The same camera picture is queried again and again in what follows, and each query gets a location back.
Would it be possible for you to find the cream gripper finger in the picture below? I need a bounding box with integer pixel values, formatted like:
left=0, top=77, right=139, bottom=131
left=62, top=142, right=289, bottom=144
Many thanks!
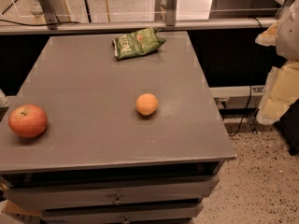
left=255, top=21, right=278, bottom=46
left=256, top=61, right=299, bottom=125

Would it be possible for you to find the green jalapeno chip bag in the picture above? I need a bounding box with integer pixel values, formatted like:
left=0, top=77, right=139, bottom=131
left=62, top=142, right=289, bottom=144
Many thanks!
left=112, top=27, right=165, bottom=60

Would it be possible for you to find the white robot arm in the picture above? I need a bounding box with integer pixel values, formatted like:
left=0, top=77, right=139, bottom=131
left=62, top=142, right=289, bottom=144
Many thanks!
left=255, top=0, right=299, bottom=125

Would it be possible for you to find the red apple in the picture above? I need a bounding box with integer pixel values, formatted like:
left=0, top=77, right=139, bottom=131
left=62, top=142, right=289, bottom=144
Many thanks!
left=8, top=105, right=48, bottom=138

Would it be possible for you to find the orange fruit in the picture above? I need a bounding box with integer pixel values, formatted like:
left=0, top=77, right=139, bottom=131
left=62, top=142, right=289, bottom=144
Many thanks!
left=135, top=93, right=159, bottom=116

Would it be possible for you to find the grey drawer cabinet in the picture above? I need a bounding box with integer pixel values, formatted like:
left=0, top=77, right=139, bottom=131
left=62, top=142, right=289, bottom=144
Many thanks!
left=0, top=32, right=235, bottom=224

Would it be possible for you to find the lower grey drawer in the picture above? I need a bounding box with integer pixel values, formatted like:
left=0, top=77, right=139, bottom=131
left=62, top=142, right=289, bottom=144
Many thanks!
left=42, top=202, right=203, bottom=224

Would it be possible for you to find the grey drawer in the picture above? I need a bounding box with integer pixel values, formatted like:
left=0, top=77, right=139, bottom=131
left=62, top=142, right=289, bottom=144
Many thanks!
left=5, top=175, right=219, bottom=211
left=42, top=202, right=203, bottom=224

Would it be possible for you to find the upper grey drawer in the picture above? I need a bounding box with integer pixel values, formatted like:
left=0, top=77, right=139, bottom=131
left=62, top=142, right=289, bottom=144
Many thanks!
left=5, top=175, right=219, bottom=211

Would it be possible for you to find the black floor cable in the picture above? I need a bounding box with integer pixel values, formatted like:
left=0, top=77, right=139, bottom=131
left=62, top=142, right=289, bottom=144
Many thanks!
left=228, top=86, right=253, bottom=138

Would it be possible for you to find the centre metal bracket post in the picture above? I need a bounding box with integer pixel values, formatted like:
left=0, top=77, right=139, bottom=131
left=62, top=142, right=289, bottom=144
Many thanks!
left=165, top=0, right=177, bottom=26

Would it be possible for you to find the metal bracket post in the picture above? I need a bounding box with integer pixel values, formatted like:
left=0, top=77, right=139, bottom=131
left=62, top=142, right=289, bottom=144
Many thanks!
left=38, top=0, right=58, bottom=30
left=165, top=0, right=177, bottom=26

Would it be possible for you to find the grey metal rail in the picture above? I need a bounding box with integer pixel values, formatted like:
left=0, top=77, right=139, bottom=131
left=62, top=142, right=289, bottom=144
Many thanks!
left=0, top=18, right=277, bottom=35

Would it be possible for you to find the left metal bracket post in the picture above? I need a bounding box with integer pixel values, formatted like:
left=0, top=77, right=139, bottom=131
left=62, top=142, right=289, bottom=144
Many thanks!
left=38, top=0, right=58, bottom=30

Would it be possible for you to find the black cable on rail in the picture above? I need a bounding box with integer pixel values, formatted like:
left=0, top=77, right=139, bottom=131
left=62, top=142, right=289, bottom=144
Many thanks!
left=0, top=18, right=80, bottom=27

